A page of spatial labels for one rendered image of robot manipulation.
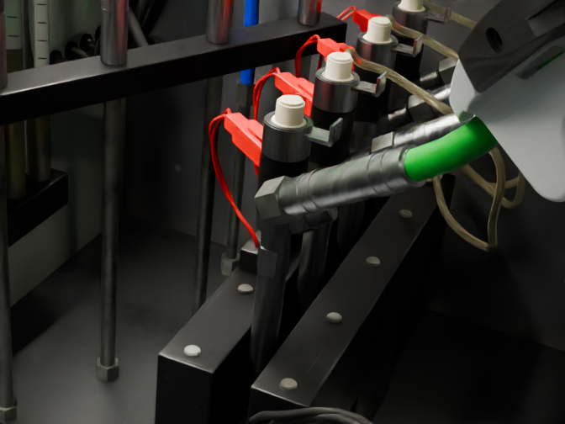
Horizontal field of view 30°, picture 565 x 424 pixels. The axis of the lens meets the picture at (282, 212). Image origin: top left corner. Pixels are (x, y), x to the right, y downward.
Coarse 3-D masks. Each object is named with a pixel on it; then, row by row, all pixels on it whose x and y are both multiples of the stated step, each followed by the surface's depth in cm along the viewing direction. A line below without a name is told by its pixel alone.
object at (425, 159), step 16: (0, 0) 63; (544, 64) 37; (464, 128) 40; (480, 128) 39; (432, 144) 42; (448, 144) 41; (464, 144) 40; (480, 144) 40; (496, 144) 40; (416, 160) 42; (432, 160) 41; (448, 160) 41; (464, 160) 41; (416, 176) 42; (432, 176) 42
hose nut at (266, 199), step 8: (264, 184) 50; (272, 184) 49; (280, 184) 49; (264, 192) 49; (272, 192) 48; (256, 200) 49; (264, 200) 49; (272, 200) 49; (264, 208) 49; (272, 208) 49; (280, 208) 48; (264, 216) 49; (272, 216) 49; (280, 216) 49; (288, 216) 49; (296, 216) 49; (280, 224) 50
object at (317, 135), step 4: (316, 128) 59; (308, 132) 59; (312, 132) 59; (316, 132) 59; (320, 132) 59; (324, 132) 59; (328, 132) 59; (304, 136) 58; (308, 136) 58; (312, 136) 58; (316, 136) 58; (320, 136) 58; (324, 136) 58; (328, 136) 58; (340, 136) 59; (312, 140) 58; (316, 140) 58; (320, 140) 58; (324, 140) 58; (336, 140) 58; (324, 144) 58; (332, 144) 58
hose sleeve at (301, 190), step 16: (368, 160) 44; (384, 160) 43; (400, 160) 43; (304, 176) 48; (320, 176) 46; (336, 176) 45; (352, 176) 45; (368, 176) 44; (384, 176) 43; (400, 176) 43; (288, 192) 48; (304, 192) 47; (320, 192) 46; (336, 192) 46; (352, 192) 45; (368, 192) 44; (384, 192) 44; (400, 192) 44; (288, 208) 48; (304, 208) 48; (320, 208) 47
